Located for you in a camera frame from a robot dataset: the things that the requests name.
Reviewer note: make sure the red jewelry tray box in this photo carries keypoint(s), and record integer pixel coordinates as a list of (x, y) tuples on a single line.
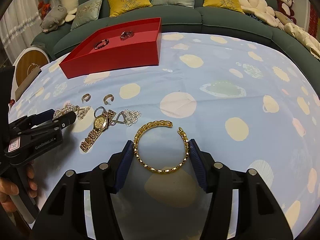
[(125, 45)]

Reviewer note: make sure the gold wrist watch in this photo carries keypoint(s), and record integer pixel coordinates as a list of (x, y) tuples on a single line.
[(100, 124)]

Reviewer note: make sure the gold hoop earring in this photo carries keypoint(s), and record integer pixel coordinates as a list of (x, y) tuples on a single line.
[(108, 99), (85, 98)]

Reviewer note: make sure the round wooden white device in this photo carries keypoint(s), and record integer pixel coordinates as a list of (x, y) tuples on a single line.
[(28, 59)]

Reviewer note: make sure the silver filigree drop earring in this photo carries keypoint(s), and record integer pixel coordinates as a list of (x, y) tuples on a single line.
[(126, 117), (81, 112)]

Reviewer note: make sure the grey plush animal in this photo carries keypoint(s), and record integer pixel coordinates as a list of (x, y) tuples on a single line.
[(54, 19)]

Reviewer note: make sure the cream satin quilt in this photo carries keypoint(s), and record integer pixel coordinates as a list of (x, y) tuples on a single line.
[(308, 41)]

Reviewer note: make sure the gold chain bangle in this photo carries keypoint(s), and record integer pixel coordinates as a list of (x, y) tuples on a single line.
[(156, 152)]

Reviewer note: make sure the dark green sofa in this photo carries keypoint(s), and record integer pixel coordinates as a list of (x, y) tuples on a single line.
[(188, 20)]

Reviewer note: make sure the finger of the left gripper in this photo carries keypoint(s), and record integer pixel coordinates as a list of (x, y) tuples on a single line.
[(27, 122), (55, 124)]

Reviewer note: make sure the white flower shaped cushion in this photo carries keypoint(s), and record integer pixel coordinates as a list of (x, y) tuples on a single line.
[(261, 10)]

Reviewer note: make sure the left grey floral cushion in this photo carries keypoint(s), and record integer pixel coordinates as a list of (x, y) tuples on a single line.
[(86, 12)]

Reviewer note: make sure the white sheer curtain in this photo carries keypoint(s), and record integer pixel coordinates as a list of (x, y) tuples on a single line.
[(20, 24)]

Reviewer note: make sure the person's left hand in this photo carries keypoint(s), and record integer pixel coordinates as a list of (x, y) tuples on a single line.
[(8, 188)]

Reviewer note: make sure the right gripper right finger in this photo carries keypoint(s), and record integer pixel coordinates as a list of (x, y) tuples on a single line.
[(259, 214)]

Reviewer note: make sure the red orange plush toy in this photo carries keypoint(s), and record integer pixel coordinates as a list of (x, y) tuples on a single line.
[(43, 9)]

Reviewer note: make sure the planet print blue tablecloth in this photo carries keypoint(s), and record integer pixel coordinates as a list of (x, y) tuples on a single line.
[(246, 104)]

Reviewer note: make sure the beige small plush cushion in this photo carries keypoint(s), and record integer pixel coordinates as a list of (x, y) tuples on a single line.
[(283, 18)]

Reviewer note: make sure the red monkey plush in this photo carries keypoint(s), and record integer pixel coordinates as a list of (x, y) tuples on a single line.
[(285, 7)]

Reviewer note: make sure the left yellow floral cushion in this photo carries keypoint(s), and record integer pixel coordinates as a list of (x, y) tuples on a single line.
[(119, 7)]

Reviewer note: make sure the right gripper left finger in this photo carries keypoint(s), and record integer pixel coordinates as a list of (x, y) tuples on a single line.
[(63, 214)]

